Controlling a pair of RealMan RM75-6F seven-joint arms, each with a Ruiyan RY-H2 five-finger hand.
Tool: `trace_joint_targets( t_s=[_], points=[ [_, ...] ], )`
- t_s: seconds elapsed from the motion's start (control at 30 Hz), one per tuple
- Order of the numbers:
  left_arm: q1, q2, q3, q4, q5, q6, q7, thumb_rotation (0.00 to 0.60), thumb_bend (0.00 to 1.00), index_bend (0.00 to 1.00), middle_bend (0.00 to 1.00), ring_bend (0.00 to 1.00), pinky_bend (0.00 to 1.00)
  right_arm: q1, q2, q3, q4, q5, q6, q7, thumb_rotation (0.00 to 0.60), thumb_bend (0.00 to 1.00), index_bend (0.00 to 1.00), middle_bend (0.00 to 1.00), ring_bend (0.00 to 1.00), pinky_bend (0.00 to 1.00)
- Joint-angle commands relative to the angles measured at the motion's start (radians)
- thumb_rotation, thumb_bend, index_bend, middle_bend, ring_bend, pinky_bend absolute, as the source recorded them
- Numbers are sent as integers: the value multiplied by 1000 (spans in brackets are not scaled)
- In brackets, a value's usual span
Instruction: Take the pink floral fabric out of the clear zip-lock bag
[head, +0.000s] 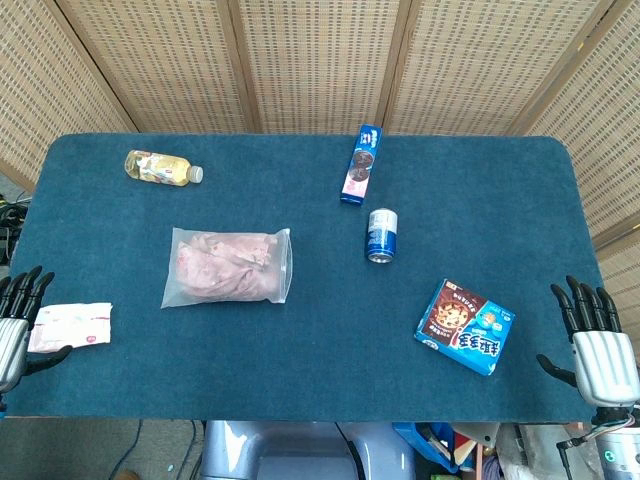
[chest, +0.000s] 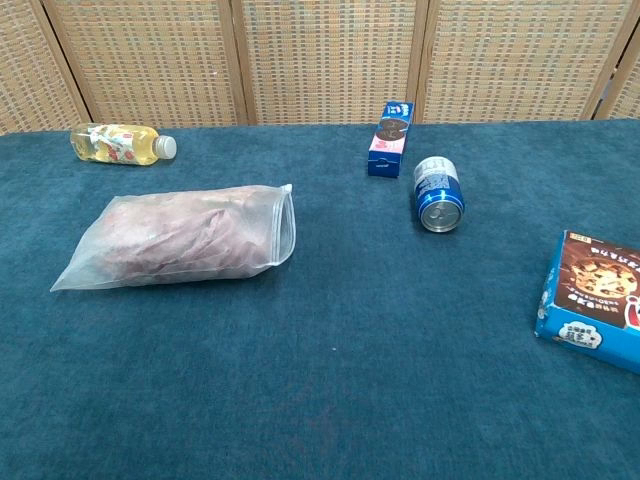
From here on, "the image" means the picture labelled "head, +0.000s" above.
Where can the blue soda can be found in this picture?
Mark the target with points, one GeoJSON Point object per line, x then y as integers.
{"type": "Point", "coordinates": [382, 235]}

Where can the blue felt table cover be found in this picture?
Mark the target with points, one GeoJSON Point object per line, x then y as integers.
{"type": "Point", "coordinates": [320, 350]}

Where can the tall blue pink cookie box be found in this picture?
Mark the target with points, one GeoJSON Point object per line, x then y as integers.
{"type": "Point", "coordinates": [361, 167]}

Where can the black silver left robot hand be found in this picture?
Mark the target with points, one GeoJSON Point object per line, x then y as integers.
{"type": "Point", "coordinates": [12, 345]}

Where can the woven wooden folding screen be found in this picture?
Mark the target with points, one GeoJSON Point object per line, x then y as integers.
{"type": "Point", "coordinates": [320, 60]}

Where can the yellow drink plastic bottle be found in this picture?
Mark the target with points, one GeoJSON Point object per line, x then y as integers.
{"type": "Point", "coordinates": [160, 168]}

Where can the white pink tissue packet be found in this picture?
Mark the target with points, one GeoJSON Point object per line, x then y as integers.
{"type": "Point", "coordinates": [70, 327]}

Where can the blue plastic storage bin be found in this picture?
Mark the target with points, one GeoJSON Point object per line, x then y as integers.
{"type": "Point", "coordinates": [425, 445]}

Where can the blue chocolate chip cookie box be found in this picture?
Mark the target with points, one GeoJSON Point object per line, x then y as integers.
{"type": "Point", "coordinates": [462, 325]}

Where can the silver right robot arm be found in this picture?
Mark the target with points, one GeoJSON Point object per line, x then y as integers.
{"type": "Point", "coordinates": [617, 445]}

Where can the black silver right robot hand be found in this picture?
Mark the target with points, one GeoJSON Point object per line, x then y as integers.
{"type": "Point", "coordinates": [602, 362]}

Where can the translucent white plastic bag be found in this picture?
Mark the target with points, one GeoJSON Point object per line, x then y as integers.
{"type": "Point", "coordinates": [280, 265]}

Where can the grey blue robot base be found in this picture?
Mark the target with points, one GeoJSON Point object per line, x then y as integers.
{"type": "Point", "coordinates": [300, 452]}

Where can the pink floral cloth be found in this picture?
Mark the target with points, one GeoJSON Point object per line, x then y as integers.
{"type": "Point", "coordinates": [220, 270]}

